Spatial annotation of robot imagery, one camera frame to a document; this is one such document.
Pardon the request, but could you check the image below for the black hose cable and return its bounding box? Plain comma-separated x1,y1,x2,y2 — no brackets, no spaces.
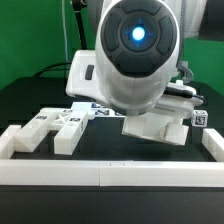
32,0,88,79

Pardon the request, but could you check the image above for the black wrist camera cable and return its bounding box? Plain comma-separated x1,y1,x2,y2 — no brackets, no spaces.
166,0,206,101

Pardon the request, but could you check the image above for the white tag base sheet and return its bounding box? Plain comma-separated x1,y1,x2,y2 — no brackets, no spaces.
71,102,122,117

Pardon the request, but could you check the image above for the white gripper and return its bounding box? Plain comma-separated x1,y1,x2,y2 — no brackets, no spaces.
65,49,205,118

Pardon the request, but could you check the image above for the white chair back frame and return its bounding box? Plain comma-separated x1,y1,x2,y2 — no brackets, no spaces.
15,108,95,155

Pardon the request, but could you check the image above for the white fence wall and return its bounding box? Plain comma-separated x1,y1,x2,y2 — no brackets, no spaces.
0,160,224,187
0,125,21,160
202,128,224,162

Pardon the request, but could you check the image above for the small tagged cube right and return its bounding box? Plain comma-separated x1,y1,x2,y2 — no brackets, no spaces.
191,110,208,127

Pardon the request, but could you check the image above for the white left fence wall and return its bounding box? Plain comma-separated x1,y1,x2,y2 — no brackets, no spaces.
0,125,21,160

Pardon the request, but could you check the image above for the white front fence wall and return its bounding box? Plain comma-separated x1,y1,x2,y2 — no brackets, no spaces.
0,160,224,187

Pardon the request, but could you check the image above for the white right fence wall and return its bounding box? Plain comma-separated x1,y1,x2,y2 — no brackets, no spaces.
202,128,224,162

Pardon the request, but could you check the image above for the white chair seat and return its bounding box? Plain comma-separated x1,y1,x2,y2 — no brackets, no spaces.
122,112,189,145

